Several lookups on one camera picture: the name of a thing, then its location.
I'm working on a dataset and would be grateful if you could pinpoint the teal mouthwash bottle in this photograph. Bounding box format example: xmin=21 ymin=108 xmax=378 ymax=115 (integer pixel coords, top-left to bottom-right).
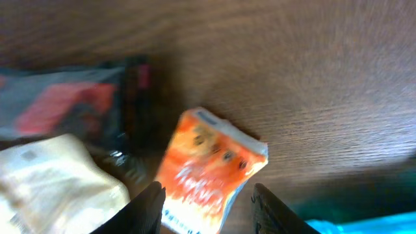
xmin=289 ymin=168 xmax=415 ymax=234

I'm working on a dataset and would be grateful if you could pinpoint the black packet with red item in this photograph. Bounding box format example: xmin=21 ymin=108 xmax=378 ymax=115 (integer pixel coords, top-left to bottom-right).
xmin=1 ymin=55 xmax=150 ymax=152

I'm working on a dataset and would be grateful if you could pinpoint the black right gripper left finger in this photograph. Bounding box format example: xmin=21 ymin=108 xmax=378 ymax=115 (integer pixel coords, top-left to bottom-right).
xmin=91 ymin=181 xmax=166 ymax=234

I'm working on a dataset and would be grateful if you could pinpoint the beige kraft paper pouch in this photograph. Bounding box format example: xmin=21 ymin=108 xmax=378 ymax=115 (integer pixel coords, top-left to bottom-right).
xmin=1 ymin=135 xmax=130 ymax=234

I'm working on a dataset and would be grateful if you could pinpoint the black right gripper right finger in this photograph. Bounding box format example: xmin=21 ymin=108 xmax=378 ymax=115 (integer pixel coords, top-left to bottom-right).
xmin=251 ymin=183 xmax=319 ymax=234

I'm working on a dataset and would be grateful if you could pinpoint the orange small snack packet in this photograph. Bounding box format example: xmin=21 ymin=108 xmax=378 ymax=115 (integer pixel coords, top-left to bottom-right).
xmin=155 ymin=107 xmax=268 ymax=234

